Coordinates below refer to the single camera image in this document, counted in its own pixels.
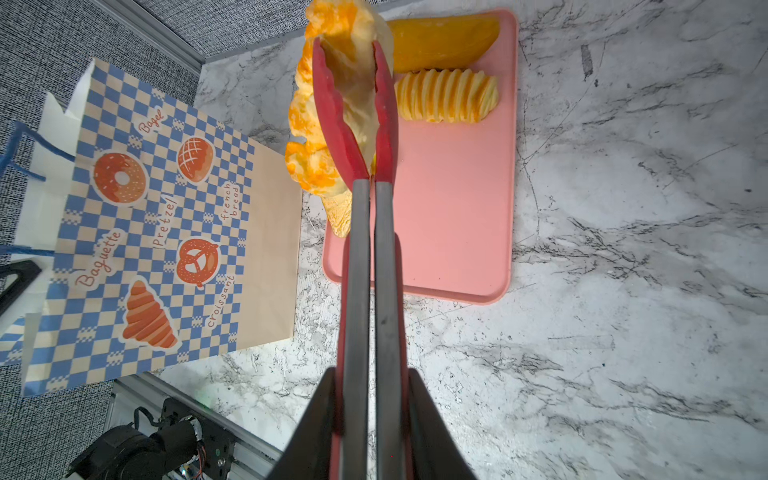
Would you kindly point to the red kitchen tongs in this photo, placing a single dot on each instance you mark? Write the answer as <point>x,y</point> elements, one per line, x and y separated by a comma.
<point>372,331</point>

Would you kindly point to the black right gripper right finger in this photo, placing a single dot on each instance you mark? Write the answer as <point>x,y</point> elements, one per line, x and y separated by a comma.
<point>434,452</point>

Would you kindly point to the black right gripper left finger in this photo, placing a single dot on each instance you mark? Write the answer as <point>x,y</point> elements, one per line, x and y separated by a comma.
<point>308,453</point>

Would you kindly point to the ridged golden bread roll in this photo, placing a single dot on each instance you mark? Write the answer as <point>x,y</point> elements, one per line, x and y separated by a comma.
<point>447,96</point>

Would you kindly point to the pink plastic tray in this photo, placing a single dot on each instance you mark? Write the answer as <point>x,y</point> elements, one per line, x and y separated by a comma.
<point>453,197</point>

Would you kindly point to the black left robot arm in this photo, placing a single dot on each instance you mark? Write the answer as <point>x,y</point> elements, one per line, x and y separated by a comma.
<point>183,439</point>

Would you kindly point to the triangular tan bread slice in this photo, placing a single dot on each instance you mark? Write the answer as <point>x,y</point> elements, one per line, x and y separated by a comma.
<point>338,210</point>

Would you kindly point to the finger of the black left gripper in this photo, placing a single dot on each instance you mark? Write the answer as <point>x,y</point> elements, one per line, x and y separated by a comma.
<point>22,274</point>

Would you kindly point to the long oval bread loaf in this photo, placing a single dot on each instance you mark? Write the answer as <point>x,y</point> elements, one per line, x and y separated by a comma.
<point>442,42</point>

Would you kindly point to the checkered paper bag blue handles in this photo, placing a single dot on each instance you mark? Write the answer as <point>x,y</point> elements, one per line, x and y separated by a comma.
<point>159,236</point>

